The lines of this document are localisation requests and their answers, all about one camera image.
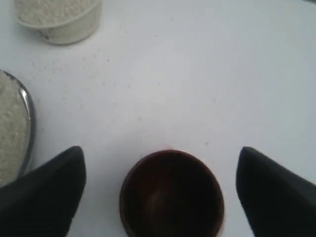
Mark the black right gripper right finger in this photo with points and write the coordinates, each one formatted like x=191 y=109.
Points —
x=276 y=201

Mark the ceramic bowl of rice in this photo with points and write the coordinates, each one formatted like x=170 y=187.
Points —
x=59 y=22

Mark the steel tray of rice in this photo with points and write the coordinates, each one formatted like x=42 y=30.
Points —
x=17 y=128

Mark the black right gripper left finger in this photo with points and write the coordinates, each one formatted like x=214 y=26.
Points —
x=44 y=202

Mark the brown wooden cup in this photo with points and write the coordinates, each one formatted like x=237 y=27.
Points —
x=171 y=193

